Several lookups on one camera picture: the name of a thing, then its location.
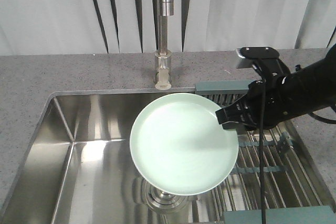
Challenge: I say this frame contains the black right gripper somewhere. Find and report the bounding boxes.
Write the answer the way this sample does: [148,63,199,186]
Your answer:
[215,60,290,130]

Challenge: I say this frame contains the light green round plate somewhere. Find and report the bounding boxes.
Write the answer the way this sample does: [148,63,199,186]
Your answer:
[130,93,239,196]

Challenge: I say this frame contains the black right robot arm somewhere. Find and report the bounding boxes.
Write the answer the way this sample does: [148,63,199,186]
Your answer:
[216,47,335,130]

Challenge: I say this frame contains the teal roll-up drying rack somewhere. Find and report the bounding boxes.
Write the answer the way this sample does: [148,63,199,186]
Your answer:
[194,80,336,224]

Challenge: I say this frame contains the stainless steel faucet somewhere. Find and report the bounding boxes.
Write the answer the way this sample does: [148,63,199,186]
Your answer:
[154,0,174,91]

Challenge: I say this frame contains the round steel sink drain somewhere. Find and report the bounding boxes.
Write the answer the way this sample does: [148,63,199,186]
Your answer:
[141,180,188,214]

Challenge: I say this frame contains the stainless steel sink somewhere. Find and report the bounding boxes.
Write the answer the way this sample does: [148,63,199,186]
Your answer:
[1,90,216,223]

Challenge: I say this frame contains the white pleated curtain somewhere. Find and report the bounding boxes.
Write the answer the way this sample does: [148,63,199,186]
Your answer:
[1,0,335,56]

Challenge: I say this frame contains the black camera cable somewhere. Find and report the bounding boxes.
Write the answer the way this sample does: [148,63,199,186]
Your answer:
[251,62,268,224]

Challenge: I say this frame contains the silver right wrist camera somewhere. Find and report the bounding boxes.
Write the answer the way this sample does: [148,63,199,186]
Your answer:
[235,46,279,69]

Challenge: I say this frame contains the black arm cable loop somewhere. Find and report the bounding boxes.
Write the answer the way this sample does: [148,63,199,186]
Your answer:
[308,112,336,124]

